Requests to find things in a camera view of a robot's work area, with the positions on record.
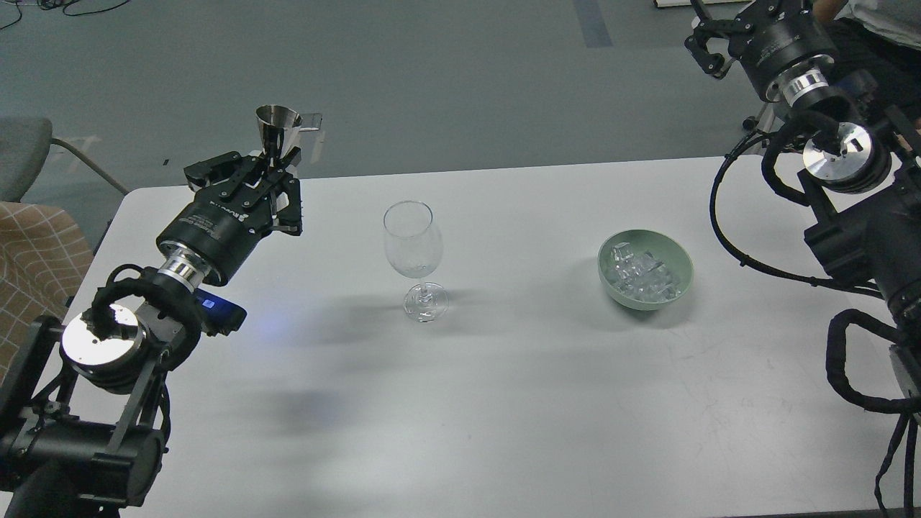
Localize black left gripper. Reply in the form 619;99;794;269
155;145;303;286

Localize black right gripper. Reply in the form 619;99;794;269
684;0;840;102

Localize silver metal jigger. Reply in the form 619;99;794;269
255;104;303;171

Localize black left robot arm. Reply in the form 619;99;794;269
2;144;303;517

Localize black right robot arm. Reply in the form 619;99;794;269
684;1;919;517

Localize clear wine glass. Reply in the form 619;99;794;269
383;200;448;322

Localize pile of clear ice cubes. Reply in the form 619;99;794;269
605;242;684;303

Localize seated person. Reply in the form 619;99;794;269
812;1;920;127

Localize checkered beige cushion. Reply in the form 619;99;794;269
1;202;94;379

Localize green bowl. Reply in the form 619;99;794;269
596;230;694;312

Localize black floor cables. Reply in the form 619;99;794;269
0;0;132;31

